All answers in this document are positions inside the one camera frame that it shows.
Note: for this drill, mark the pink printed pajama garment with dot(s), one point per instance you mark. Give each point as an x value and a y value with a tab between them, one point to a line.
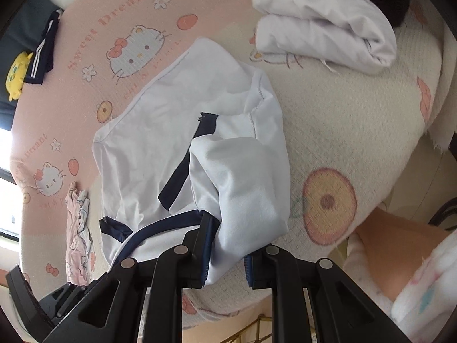
78	243

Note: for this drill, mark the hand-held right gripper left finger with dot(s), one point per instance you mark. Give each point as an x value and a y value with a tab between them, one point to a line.
204	257

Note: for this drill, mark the dark teal cloth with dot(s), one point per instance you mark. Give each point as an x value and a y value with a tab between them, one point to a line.
18	25

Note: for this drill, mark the person's fleece pajamas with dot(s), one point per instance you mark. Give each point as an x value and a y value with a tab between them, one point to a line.
428	293

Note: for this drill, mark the folded white garment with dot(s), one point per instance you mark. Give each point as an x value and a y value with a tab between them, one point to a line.
321	18

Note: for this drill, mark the yellow plush toy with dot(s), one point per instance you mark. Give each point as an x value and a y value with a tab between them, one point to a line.
18	75

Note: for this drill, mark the pink cat print sofa blanket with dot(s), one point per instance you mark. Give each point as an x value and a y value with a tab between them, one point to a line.
339	114

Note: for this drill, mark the cream sofa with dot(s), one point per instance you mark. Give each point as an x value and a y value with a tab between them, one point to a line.
410	171

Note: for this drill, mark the black framed window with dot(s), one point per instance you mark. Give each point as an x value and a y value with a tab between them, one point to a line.
9	175

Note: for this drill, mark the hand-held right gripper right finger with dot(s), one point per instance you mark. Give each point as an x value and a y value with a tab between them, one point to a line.
249	271

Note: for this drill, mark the black metal chair frame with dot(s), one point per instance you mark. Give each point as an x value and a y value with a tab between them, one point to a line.
442	214

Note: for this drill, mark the white t-shirt with navy trim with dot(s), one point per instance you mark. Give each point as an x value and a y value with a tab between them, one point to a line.
160	114

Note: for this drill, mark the navy shorts with white stripes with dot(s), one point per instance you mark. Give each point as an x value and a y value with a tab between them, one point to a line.
44	50

